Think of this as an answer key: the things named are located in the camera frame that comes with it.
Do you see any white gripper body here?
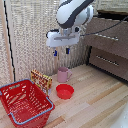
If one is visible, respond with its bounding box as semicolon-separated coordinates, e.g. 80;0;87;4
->
45;29;81;49

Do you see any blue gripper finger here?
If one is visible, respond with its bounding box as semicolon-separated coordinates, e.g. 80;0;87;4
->
53;48;58;57
65;46;71;55

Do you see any orange-red bowl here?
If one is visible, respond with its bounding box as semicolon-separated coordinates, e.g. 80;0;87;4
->
55;83;75;100

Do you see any brown drawer cabinet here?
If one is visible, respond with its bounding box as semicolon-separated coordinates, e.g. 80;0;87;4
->
82;9;128;82

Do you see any pink mug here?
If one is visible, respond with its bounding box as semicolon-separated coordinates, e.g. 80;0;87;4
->
56;66;73;84

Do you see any woven folding screen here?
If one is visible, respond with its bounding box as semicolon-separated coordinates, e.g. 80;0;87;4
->
0;0;101;88

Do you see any colourful patterned box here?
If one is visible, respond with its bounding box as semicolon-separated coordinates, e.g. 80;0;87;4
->
30;69;54;96

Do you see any red shopping basket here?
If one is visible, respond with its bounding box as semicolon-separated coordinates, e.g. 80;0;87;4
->
0;78;56;128

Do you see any long silver drawer handle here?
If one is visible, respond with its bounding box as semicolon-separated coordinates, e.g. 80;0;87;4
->
91;32;120;42

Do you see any short silver drawer handle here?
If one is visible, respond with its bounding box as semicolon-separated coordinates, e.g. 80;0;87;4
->
95;54;120;67

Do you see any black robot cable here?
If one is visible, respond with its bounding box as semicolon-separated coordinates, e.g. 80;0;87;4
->
80;17;128;37

